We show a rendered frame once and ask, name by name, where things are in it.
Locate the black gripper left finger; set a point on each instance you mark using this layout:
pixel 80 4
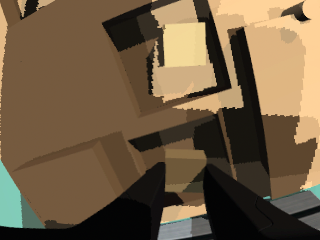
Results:
pixel 134 215

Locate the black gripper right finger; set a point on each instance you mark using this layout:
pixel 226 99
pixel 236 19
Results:
pixel 237 213

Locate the tan block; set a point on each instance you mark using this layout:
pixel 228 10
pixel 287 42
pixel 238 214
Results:
pixel 184 170
pixel 184 44

